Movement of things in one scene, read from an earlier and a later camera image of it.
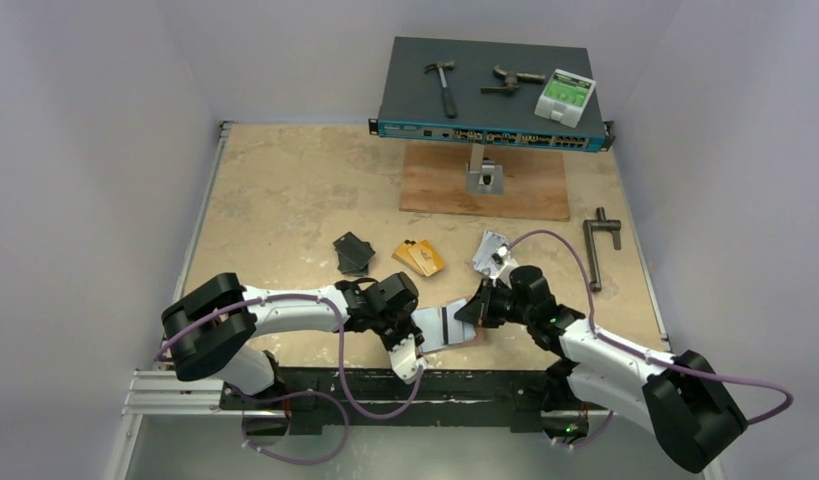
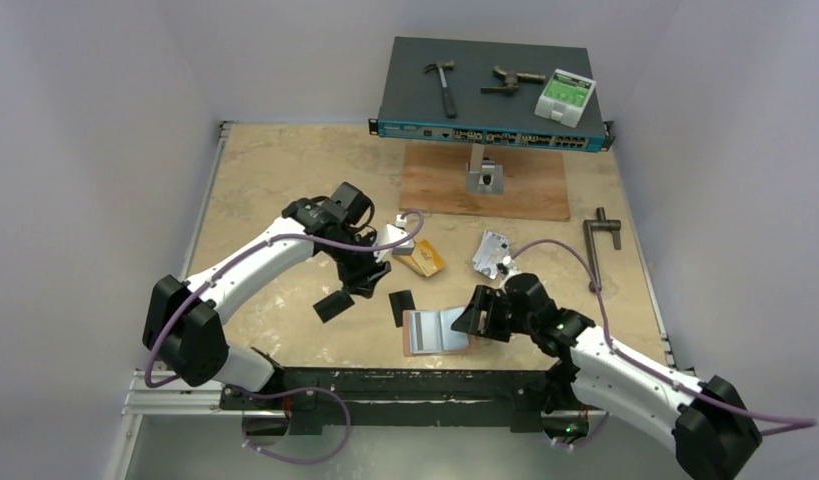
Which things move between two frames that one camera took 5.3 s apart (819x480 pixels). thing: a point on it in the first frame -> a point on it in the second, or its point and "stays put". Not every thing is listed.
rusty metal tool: x=511 y=79 stays put
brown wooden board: x=434 y=180 stays put
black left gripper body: x=394 y=327 -> x=356 y=267
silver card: x=489 y=246 stays put
